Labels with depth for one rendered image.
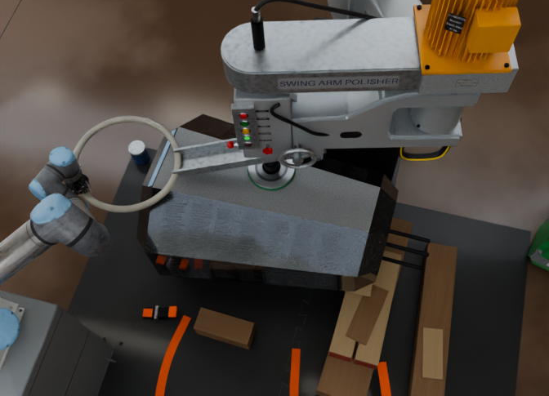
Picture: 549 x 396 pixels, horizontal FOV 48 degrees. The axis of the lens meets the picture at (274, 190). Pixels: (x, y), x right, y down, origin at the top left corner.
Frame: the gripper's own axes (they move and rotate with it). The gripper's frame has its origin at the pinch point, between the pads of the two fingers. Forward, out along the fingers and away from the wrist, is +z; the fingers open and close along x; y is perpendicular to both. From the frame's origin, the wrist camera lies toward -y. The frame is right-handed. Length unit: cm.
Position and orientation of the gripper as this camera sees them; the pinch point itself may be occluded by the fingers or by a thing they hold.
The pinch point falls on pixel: (81, 190)
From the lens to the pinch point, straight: 291.9
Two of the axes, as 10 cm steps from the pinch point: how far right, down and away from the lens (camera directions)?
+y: 5.0, 7.9, -3.5
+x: 8.6, -4.4, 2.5
